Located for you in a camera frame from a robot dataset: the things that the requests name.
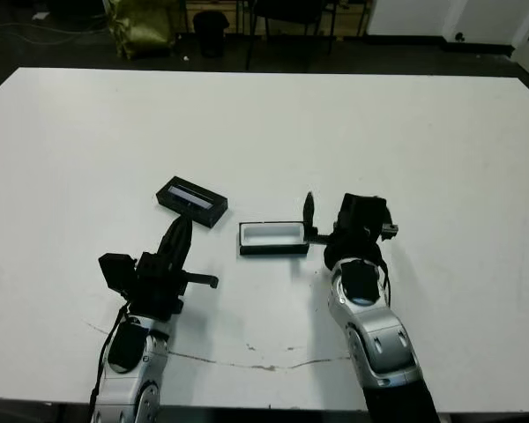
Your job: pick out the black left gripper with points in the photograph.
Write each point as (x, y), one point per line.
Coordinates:
(158, 286)

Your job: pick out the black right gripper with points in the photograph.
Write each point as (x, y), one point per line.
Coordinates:
(357, 249)

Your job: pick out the black box lid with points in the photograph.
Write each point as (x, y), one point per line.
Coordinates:
(203, 213)

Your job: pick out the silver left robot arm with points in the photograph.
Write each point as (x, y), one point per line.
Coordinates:
(128, 396)

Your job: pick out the black box base white insert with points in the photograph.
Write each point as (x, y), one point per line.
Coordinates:
(273, 250)

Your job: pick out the wooden crates stack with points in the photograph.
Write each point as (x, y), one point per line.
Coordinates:
(352, 17)

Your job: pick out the black office chair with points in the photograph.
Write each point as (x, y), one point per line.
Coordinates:
(286, 13)

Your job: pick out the black trash bin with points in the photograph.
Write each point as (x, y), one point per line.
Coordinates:
(210, 34)

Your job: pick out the yellow-green plastic bag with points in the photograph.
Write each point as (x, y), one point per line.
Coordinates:
(141, 28)

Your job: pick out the white paper sheet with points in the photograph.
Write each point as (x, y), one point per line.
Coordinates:
(40, 16)

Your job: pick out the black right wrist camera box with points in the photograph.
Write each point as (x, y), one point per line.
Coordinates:
(361, 211)

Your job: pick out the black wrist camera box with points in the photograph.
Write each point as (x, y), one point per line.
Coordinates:
(116, 271)
(361, 211)

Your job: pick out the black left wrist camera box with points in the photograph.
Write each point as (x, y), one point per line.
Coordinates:
(116, 271)

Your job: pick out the black round wall knob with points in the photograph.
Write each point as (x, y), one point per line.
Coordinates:
(459, 36)

